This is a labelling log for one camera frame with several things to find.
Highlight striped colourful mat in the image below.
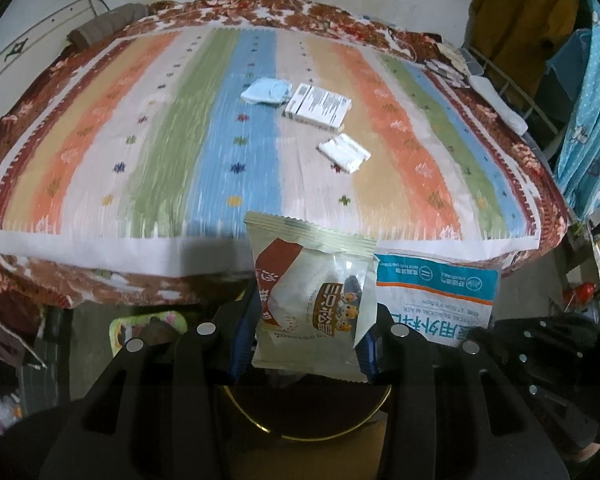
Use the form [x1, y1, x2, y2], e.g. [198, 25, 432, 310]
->
[0, 25, 541, 281]

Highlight mustard yellow jacket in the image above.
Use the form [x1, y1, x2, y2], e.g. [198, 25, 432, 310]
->
[467, 0, 581, 111]

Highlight blue dotted curtain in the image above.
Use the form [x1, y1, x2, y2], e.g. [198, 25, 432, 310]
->
[545, 0, 600, 221]

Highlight dark round bin gold rim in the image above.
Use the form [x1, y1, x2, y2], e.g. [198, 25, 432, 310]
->
[219, 380, 396, 443]

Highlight white brown snack packet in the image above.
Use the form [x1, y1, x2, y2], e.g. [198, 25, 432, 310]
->
[243, 211, 379, 383]

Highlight white cardboard box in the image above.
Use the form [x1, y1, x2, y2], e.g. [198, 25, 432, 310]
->
[282, 83, 353, 131]

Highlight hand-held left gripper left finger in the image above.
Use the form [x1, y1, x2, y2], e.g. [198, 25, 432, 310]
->
[40, 285, 259, 480]

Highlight light blue face mask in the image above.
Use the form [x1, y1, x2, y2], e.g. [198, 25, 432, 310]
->
[241, 78, 292, 108]

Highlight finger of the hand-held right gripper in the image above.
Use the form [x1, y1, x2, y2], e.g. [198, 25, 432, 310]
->
[492, 316, 598, 356]

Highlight brown floral blanket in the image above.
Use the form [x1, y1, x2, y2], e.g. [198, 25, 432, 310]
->
[0, 0, 571, 311]

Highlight red plastic object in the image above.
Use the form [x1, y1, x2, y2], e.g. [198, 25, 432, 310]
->
[562, 282, 596, 306]

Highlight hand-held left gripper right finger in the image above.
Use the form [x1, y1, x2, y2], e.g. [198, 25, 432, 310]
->
[355, 307, 571, 480]

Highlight pile of small packets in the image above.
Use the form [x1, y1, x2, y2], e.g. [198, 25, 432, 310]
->
[424, 42, 473, 88]

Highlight white door panel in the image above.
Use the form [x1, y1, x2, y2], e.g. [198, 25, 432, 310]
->
[0, 0, 111, 106]

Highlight metal bed frame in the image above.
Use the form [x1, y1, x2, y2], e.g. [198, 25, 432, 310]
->
[462, 45, 566, 161]

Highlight blue white mask packet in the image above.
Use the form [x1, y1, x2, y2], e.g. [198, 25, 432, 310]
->
[375, 251, 502, 348]

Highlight white tissue pack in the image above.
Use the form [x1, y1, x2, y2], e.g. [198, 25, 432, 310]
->
[318, 133, 372, 173]

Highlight grey rolled cloth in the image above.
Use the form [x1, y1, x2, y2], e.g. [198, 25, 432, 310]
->
[67, 3, 148, 47]

